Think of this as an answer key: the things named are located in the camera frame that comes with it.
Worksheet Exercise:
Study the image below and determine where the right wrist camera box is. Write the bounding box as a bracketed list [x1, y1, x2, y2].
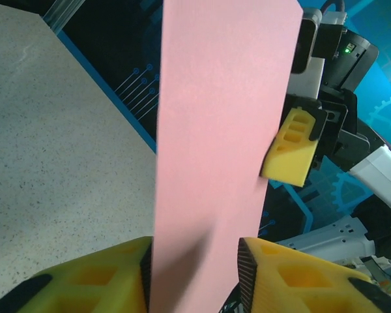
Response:
[291, 8, 326, 98]

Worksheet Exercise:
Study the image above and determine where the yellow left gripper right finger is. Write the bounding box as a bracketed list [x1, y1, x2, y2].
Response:
[237, 237, 391, 313]

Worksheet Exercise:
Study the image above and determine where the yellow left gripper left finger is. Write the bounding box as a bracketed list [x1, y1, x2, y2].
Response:
[0, 236, 152, 313]

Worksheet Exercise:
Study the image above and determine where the pink paper sheet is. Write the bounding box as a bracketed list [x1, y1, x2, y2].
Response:
[149, 0, 304, 313]

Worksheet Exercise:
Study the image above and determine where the aluminium frame post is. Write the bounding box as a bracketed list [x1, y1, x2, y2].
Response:
[42, 0, 78, 33]

